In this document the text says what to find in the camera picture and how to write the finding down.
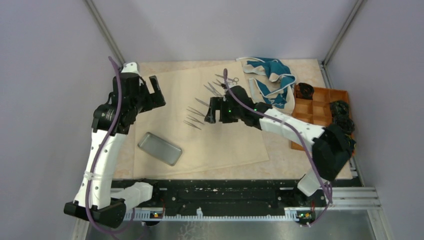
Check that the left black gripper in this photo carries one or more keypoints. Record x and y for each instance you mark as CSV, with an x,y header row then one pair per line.
x,y
154,100

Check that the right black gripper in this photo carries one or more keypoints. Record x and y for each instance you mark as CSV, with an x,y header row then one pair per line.
x,y
218,103

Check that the steel forceps laid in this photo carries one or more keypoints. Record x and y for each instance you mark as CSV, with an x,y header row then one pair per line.
x,y
213,91
209,84

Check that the beige cloth drape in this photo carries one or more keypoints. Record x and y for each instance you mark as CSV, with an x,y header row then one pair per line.
x,y
215,146

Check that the metal instrument tray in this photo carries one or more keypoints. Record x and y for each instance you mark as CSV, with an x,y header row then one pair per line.
x,y
160,149

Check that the large ring scissors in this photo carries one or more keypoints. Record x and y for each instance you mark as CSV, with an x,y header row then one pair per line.
x,y
202,102

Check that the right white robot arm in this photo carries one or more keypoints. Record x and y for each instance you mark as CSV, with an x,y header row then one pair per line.
x,y
327,147

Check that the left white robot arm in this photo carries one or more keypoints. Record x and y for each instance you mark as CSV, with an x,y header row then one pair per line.
x,y
94,201

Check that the blue and beige cloth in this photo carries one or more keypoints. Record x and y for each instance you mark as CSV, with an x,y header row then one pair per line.
x,y
270,81

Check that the black rolled item top-left compartment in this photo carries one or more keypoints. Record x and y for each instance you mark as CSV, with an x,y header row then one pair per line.
x,y
304,91

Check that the orange compartment tray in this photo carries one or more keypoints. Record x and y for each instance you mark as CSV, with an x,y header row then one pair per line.
x,y
317,111

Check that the black green rolled item upper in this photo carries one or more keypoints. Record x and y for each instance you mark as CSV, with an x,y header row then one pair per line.
x,y
339,108

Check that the black rolled item middle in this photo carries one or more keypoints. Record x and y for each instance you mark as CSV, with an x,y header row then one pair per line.
x,y
345,123

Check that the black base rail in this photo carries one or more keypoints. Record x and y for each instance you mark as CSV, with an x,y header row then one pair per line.
x,y
228,200

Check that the aluminium frame rail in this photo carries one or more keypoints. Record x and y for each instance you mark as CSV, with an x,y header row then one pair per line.
x,y
344,198

